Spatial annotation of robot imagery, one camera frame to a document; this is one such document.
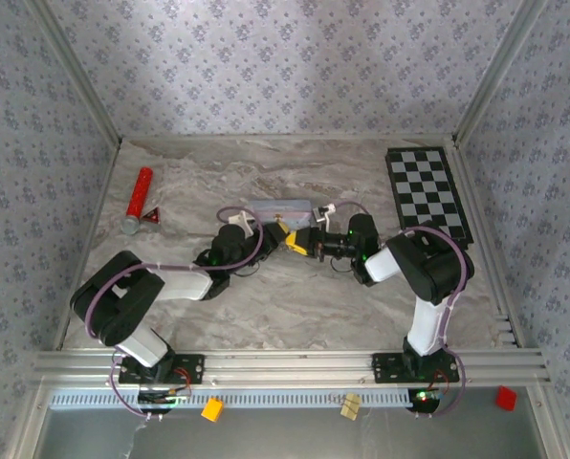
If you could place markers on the circuit board with green light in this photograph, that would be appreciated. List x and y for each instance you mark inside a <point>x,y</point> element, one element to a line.
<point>163,399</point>
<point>426,399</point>

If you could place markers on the blue pink cartoon tin box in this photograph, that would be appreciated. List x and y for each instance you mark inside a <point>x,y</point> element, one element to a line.
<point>280,210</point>

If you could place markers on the aluminium table edge rail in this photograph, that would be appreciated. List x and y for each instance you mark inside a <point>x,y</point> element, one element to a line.
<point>290,137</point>
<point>90,244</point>

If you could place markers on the aluminium corner post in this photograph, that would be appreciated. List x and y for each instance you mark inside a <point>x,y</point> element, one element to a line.
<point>500,72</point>
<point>74,72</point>

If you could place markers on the black and grey chessboard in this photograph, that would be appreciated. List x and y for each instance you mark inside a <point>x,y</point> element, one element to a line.
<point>428,201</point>

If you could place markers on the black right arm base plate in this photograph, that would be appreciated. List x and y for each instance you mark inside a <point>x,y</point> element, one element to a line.
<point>385,368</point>

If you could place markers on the beige wooden clip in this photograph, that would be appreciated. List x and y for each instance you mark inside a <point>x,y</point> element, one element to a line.
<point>350,406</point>

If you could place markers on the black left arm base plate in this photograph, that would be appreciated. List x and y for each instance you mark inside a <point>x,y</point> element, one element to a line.
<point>194,368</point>

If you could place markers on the red flashlight with silver head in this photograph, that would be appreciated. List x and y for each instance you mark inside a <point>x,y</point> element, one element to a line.
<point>139,193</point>

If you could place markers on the orange block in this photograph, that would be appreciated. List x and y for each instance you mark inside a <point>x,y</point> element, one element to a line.
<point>212,410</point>

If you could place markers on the red block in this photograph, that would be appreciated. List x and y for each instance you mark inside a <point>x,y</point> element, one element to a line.
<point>506,398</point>

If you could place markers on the red triangle piece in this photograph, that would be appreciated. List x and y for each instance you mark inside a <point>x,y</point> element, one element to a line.
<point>152,217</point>

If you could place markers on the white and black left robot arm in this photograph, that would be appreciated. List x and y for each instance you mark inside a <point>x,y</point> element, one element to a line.
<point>180,284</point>

